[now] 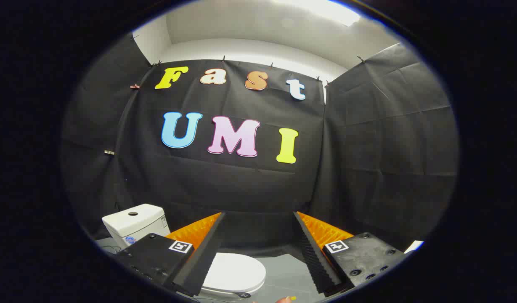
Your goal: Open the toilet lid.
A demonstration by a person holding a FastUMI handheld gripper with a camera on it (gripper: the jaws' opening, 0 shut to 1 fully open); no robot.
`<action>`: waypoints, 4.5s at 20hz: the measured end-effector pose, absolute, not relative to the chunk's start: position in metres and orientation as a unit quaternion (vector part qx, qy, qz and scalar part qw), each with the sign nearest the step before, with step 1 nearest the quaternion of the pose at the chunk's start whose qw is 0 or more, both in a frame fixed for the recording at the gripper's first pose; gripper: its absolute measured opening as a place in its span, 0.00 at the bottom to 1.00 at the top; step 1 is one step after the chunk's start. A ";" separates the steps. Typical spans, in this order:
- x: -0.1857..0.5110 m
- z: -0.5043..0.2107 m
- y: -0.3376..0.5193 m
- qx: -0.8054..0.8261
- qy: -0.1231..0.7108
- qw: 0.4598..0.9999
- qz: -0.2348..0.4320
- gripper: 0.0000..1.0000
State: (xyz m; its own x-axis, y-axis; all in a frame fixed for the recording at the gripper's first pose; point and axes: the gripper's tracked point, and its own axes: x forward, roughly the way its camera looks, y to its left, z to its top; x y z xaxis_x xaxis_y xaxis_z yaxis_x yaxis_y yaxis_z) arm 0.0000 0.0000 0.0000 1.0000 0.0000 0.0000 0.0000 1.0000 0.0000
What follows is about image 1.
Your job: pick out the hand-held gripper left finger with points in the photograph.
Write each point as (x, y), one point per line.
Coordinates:
(201, 256)

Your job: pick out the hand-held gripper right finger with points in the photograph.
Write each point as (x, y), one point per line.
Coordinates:
(313, 256)

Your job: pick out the white toilet lid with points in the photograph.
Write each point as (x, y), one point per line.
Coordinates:
(235, 272)

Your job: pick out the black backdrop cloth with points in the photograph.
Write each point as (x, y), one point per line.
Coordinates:
(250, 185)

